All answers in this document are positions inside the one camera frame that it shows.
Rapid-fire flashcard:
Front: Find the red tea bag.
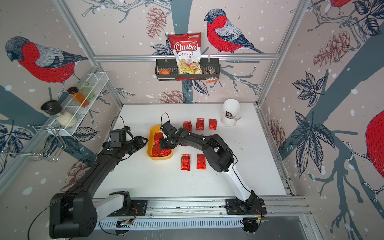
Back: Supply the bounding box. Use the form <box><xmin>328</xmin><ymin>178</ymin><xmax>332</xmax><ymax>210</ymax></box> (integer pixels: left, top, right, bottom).
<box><xmin>197</xmin><ymin>154</ymin><xmax>206</xmax><ymax>170</ymax></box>
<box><xmin>196</xmin><ymin>119</ymin><xmax>205</xmax><ymax>130</ymax></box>
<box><xmin>181</xmin><ymin>154</ymin><xmax>191</xmax><ymax>171</ymax></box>
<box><xmin>183</xmin><ymin>121</ymin><xmax>192</xmax><ymax>132</ymax></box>
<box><xmin>209</xmin><ymin>119</ymin><xmax>217</xmax><ymax>130</ymax></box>

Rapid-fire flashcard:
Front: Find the yellow storage box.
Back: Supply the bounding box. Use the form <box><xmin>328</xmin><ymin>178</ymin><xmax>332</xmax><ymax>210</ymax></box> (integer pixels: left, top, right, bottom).
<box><xmin>147</xmin><ymin>125</ymin><xmax>173</xmax><ymax>160</ymax></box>

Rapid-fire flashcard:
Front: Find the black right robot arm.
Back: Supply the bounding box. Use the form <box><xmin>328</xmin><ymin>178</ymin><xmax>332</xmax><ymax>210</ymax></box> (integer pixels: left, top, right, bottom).
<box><xmin>160</xmin><ymin>121</ymin><xmax>267</xmax><ymax>217</ymax></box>

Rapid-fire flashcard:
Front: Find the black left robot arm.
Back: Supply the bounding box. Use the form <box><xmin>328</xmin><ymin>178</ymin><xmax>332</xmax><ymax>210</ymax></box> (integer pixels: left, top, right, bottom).
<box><xmin>49</xmin><ymin>136</ymin><xmax>148</xmax><ymax>239</ymax></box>

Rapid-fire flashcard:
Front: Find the pile of red tea bags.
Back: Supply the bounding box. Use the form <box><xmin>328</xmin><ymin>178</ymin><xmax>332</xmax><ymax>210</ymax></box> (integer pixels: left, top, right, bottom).
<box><xmin>151</xmin><ymin>132</ymin><xmax>172</xmax><ymax>158</ymax></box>

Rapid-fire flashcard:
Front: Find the white mug with logo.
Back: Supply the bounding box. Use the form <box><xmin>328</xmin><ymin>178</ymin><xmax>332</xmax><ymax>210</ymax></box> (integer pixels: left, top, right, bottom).
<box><xmin>221</xmin><ymin>99</ymin><xmax>242</xmax><ymax>127</ymax></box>

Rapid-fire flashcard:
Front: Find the green item on shelf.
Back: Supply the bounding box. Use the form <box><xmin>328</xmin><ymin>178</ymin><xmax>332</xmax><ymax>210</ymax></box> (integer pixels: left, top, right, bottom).
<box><xmin>79</xmin><ymin>82</ymin><xmax>95</xmax><ymax>101</ymax></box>

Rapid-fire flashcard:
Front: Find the black lid rice jar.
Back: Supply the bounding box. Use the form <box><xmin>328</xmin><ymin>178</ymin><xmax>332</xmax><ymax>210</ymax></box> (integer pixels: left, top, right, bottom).
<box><xmin>41</xmin><ymin>100</ymin><xmax>78</xmax><ymax>128</ymax></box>

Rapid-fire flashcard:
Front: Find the orange spice bottle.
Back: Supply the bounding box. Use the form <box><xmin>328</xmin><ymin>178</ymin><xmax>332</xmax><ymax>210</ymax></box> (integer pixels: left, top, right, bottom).
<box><xmin>67</xmin><ymin>87</ymin><xmax>90</xmax><ymax>108</ymax></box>

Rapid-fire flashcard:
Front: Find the Chuba cassava chips bag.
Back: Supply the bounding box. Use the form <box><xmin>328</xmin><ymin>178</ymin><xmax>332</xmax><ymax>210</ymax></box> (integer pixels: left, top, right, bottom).
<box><xmin>168</xmin><ymin>33</ymin><xmax>202</xmax><ymax>74</ymax></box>

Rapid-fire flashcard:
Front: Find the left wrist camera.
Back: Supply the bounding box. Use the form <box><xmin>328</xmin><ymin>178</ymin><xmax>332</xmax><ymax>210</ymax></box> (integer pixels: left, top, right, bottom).
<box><xmin>109</xmin><ymin>126</ymin><xmax>134</xmax><ymax>148</ymax></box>

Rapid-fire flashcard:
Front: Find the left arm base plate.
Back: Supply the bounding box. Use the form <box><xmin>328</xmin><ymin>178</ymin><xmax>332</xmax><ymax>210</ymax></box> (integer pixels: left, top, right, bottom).
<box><xmin>109</xmin><ymin>200</ymin><xmax>148</xmax><ymax>217</ymax></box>

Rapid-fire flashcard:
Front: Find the black wire wall basket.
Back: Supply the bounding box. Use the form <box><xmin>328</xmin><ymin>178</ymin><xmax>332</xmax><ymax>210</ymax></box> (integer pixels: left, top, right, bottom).
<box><xmin>155</xmin><ymin>58</ymin><xmax>220</xmax><ymax>81</ymax></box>

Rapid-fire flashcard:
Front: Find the white wire wall shelf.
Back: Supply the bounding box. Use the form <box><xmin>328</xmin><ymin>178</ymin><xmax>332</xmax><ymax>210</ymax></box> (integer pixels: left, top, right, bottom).
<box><xmin>49</xmin><ymin>72</ymin><xmax>109</xmax><ymax>136</ymax></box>

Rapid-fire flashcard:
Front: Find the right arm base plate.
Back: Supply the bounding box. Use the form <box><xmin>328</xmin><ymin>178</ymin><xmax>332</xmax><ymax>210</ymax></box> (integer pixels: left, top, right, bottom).
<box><xmin>224</xmin><ymin>198</ymin><xmax>267</xmax><ymax>216</ymax></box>

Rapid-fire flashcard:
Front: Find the chrome wire rack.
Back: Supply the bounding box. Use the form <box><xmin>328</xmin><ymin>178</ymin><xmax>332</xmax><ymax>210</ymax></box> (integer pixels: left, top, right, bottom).
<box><xmin>1</xmin><ymin>125</ymin><xmax>69</xmax><ymax>162</ymax></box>

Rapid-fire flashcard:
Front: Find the aluminium horizontal frame bar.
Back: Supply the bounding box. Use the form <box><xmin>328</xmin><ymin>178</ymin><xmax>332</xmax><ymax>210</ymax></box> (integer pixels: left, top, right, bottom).
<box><xmin>93</xmin><ymin>53</ymin><xmax>280</xmax><ymax>63</ymax></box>

